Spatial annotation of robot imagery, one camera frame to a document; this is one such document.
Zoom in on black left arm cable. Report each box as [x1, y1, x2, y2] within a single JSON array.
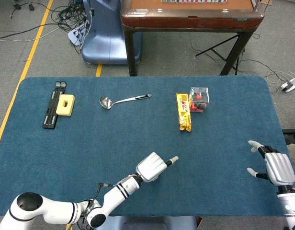
[[81, 182, 114, 223]]

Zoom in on yellow snack packet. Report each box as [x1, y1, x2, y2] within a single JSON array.
[[175, 92, 193, 132]]

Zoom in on black floor cable bundle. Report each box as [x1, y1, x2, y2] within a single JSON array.
[[50, 0, 91, 32]]

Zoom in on white power strip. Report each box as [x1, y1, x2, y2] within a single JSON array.
[[67, 23, 90, 46]]

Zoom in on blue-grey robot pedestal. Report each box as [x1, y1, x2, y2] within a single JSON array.
[[81, 0, 143, 65]]

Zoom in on blue felt table mat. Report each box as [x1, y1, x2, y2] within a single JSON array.
[[0, 76, 295, 218]]

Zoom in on blue-grey robot torso base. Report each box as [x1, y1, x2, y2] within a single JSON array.
[[94, 215, 198, 230]]

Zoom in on clear plastic box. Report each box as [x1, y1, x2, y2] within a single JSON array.
[[189, 86, 210, 114]]

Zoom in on brown mahjong table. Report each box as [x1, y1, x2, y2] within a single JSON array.
[[120, 0, 265, 77]]

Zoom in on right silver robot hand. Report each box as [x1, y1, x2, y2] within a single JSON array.
[[247, 140, 295, 186]]

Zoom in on metal ladle black handle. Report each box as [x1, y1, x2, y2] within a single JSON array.
[[99, 94, 152, 110]]

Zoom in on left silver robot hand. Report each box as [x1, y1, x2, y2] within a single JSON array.
[[135, 152, 179, 183]]

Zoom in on black folding stand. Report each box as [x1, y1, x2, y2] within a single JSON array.
[[42, 81, 67, 129]]

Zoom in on black chair casters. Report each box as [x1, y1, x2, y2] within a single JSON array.
[[12, 0, 35, 12]]

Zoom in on yellow sponge with hole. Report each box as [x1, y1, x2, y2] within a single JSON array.
[[56, 94, 76, 117]]

